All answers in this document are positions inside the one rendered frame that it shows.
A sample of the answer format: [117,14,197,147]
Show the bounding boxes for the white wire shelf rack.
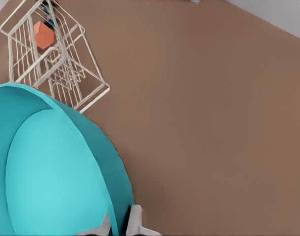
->
[0,0,111,114]

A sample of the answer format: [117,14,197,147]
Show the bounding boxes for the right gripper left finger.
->
[77,212,112,236]

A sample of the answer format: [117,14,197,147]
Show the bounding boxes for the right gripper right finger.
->
[126,205,163,236]

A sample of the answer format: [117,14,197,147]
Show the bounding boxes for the turquoise plate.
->
[0,82,136,236]

